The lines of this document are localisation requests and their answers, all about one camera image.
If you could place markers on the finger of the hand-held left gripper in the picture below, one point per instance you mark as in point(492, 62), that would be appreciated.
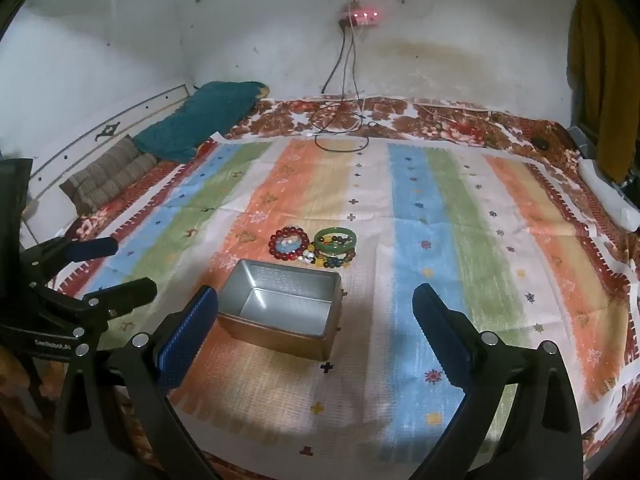
point(127, 294)
point(92, 249)

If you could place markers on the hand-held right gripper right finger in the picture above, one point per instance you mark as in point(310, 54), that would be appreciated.
point(440, 332)

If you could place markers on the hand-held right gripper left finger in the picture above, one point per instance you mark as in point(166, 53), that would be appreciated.
point(189, 342)

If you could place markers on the green jade bangle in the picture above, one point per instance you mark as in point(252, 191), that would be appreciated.
point(320, 235)

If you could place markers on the brown striped cushion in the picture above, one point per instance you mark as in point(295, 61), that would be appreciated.
point(110, 170)

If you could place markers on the black metal ornament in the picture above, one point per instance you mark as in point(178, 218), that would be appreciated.
point(107, 131)

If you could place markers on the striped colourful cloth mat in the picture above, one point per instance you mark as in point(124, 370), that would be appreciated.
point(450, 210)

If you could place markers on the teal cloth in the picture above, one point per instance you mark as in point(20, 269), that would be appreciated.
point(200, 115)

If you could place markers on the small black object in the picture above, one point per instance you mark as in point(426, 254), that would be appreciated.
point(540, 143)

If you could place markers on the white bolster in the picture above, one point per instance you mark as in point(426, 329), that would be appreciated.
point(607, 190)

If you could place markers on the yellow hanging cloth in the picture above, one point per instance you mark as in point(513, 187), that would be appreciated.
point(600, 85)

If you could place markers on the power strip with red lights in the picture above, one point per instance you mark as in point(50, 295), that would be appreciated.
point(362, 16)

